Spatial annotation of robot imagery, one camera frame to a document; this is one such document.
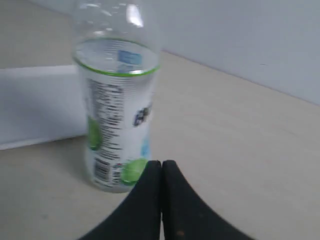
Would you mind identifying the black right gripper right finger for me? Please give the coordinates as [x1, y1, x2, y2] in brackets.
[161, 160, 250, 240]

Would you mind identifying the white plastic tray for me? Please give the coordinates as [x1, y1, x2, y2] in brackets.
[0, 65, 87, 150]

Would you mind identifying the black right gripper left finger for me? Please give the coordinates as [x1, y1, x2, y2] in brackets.
[81, 160, 162, 240]

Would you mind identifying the clear plastic water bottle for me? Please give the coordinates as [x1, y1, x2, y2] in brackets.
[72, 0, 161, 193]

